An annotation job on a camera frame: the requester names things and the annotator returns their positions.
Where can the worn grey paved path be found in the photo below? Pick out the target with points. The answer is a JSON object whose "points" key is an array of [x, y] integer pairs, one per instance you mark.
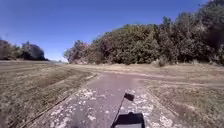
{"points": [[100, 100]]}

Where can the wood of green trees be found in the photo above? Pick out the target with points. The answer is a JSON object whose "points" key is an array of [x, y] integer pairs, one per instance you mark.
{"points": [[156, 43]]}

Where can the dry mown field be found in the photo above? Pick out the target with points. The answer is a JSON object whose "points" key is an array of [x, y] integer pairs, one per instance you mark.
{"points": [[30, 86]]}

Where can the distant clump of trees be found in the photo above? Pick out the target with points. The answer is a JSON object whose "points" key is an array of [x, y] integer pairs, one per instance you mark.
{"points": [[23, 52]]}

